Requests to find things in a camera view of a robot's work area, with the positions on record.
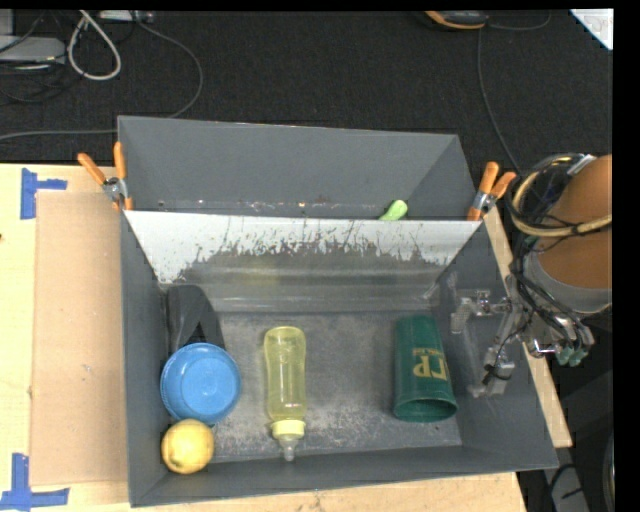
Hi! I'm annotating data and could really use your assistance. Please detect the grey metal bin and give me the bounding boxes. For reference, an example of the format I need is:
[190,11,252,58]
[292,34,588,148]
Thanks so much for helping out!
[117,115,560,508]

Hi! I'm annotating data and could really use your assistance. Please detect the yellow lemon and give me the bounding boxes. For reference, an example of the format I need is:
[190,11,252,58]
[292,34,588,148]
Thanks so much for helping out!
[160,418,216,475]

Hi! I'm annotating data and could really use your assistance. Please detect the brown cardboard board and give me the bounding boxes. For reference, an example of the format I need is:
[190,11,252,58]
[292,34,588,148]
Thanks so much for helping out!
[28,189,129,487]

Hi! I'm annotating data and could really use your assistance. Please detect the light green oblong toy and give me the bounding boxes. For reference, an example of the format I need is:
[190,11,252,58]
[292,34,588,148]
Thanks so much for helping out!
[377,199,409,222]

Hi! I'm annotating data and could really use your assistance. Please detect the dark green cup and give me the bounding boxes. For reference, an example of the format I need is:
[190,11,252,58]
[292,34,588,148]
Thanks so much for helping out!
[391,314,459,423]

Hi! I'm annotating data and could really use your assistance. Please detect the yellow baby bottle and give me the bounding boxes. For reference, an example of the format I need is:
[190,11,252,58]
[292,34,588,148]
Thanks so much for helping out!
[263,325,308,463]

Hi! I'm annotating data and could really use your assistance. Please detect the blue bowl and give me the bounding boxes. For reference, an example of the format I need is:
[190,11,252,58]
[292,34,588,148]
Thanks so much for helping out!
[159,341,243,427]

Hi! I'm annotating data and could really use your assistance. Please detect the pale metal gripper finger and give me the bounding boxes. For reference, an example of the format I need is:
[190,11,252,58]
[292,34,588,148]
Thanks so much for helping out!
[466,357,517,400]
[449,289,495,335]

